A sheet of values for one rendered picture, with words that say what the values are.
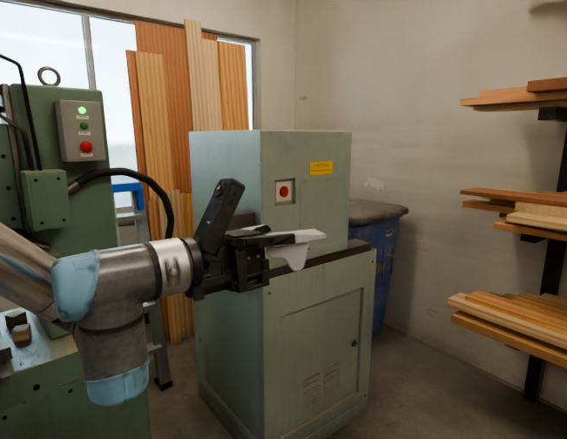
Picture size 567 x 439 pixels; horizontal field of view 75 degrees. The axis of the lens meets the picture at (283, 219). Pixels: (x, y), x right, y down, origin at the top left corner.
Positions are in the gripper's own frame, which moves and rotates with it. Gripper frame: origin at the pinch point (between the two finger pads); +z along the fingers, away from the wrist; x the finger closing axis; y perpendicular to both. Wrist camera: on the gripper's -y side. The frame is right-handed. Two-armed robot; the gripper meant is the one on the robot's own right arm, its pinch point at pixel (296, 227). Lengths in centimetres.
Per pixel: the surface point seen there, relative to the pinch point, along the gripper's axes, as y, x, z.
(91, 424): 59, -71, -27
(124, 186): -11, -148, 9
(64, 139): -23, -65, -24
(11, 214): -5, -76, -38
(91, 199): -7, -74, -18
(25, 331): 30, -82, -39
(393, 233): 32, -100, 156
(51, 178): -13, -63, -29
